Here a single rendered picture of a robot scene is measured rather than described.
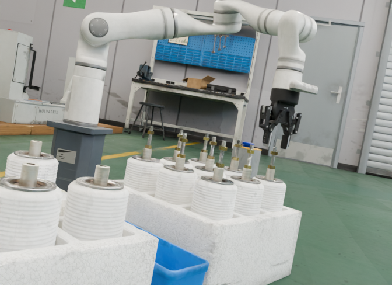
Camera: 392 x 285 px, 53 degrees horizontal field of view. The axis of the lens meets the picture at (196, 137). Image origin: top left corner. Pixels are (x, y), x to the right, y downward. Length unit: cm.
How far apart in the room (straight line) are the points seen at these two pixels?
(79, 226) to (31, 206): 10
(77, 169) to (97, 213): 57
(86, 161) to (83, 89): 21
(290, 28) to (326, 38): 514
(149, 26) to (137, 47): 532
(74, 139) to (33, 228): 64
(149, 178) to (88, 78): 36
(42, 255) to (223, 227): 39
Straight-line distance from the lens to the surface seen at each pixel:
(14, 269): 54
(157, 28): 123
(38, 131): 361
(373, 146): 613
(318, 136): 605
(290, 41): 107
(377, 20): 638
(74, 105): 120
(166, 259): 85
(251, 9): 122
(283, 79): 106
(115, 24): 120
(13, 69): 348
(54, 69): 710
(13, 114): 345
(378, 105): 610
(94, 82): 120
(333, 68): 614
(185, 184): 93
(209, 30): 130
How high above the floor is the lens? 38
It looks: 3 degrees down
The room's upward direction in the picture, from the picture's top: 10 degrees clockwise
